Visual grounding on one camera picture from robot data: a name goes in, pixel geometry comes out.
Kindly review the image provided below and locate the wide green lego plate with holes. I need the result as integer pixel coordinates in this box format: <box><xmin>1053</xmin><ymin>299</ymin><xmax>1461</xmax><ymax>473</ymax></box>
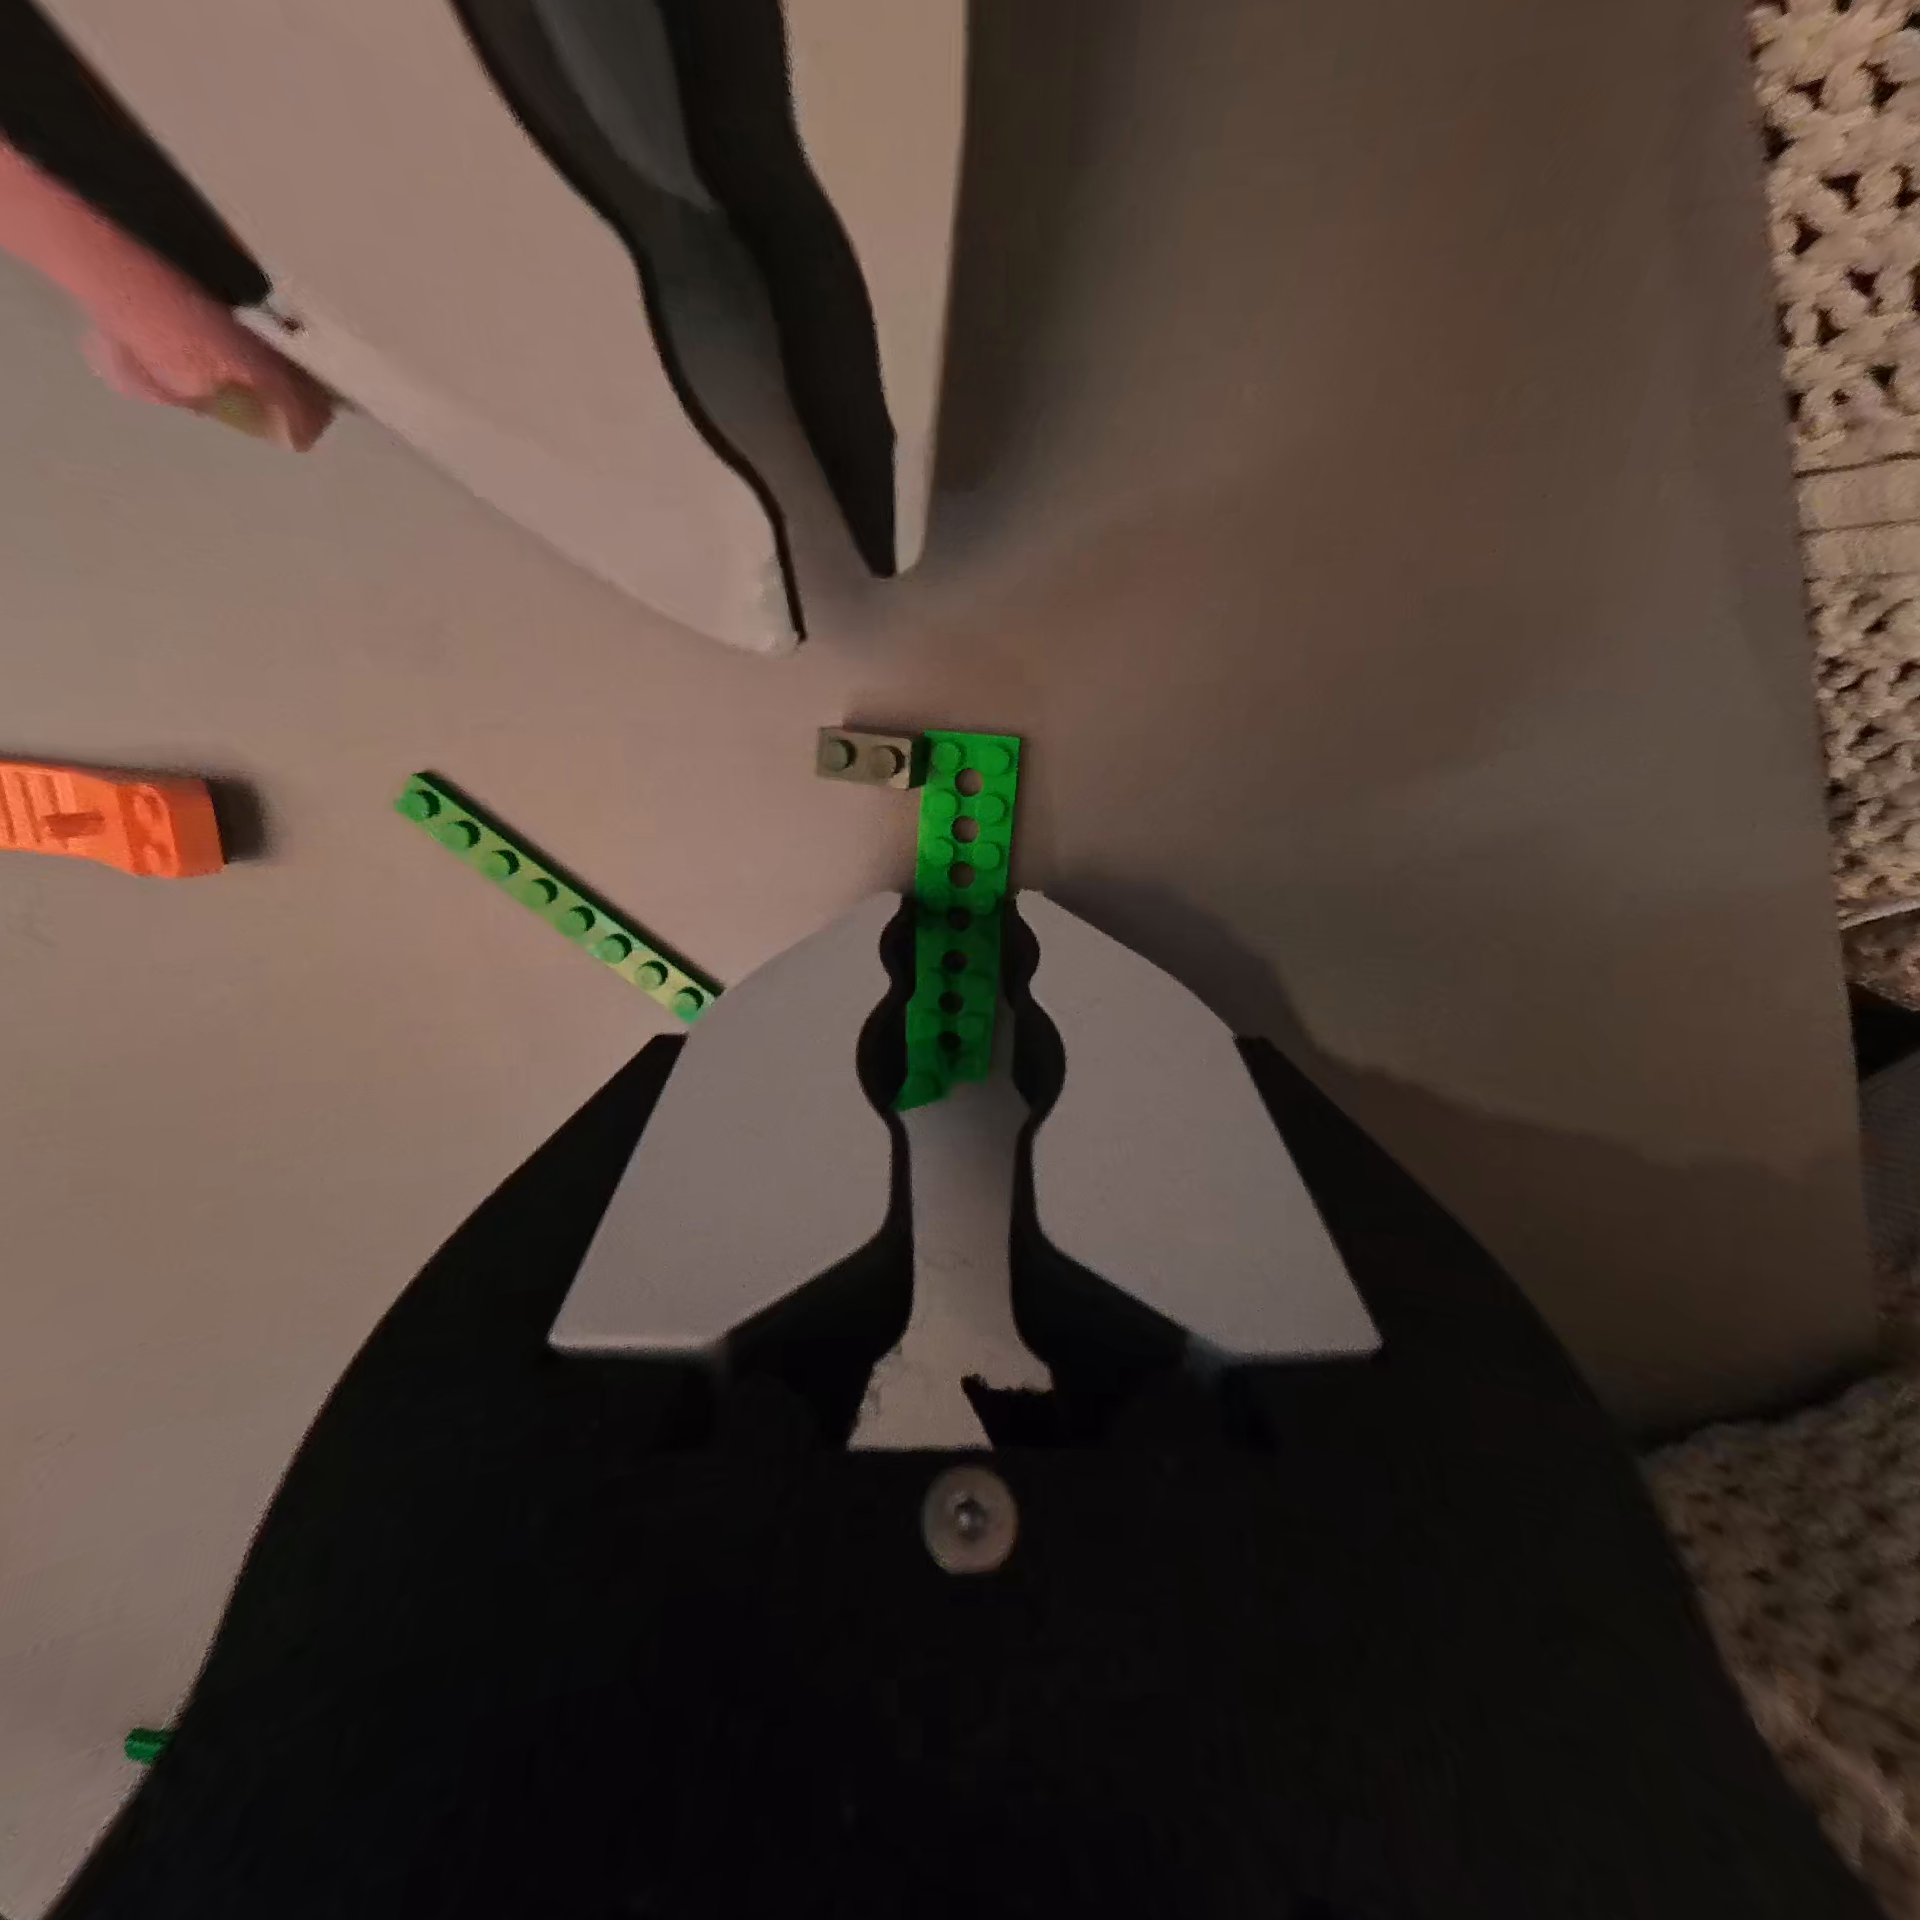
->
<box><xmin>892</xmin><ymin>730</ymin><xmax>1025</xmax><ymax>1115</ymax></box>

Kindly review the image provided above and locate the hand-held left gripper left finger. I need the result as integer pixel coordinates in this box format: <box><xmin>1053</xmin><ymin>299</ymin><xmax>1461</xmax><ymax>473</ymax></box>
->
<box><xmin>547</xmin><ymin>889</ymin><xmax>917</xmax><ymax>1352</ymax></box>

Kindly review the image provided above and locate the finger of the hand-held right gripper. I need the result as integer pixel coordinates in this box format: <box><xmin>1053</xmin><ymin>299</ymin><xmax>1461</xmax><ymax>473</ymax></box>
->
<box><xmin>660</xmin><ymin>0</ymin><xmax>973</xmax><ymax>581</ymax></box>
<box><xmin>29</xmin><ymin>0</ymin><xmax>807</xmax><ymax>658</ymax></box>

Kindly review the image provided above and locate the person's right hand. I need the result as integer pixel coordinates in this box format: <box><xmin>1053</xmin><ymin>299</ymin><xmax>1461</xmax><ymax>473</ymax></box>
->
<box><xmin>0</xmin><ymin>143</ymin><xmax>340</xmax><ymax>455</ymax></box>

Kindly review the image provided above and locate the cream knit sweater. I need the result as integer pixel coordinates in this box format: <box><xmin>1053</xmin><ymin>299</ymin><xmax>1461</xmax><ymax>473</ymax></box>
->
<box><xmin>1634</xmin><ymin>0</ymin><xmax>1920</xmax><ymax>1920</ymax></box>

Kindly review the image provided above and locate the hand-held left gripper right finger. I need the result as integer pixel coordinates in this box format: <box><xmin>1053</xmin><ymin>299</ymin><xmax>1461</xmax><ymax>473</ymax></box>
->
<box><xmin>1014</xmin><ymin>889</ymin><xmax>1383</xmax><ymax>1360</ymax></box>

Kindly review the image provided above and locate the narrow green lego plate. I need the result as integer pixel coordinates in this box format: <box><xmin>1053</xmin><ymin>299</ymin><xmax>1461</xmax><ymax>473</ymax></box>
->
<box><xmin>397</xmin><ymin>773</ymin><xmax>725</xmax><ymax>1026</ymax></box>

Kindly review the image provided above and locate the orange brick separator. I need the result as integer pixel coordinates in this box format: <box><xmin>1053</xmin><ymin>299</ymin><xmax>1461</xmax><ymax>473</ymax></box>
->
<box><xmin>0</xmin><ymin>761</ymin><xmax>226</xmax><ymax>878</ymax></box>

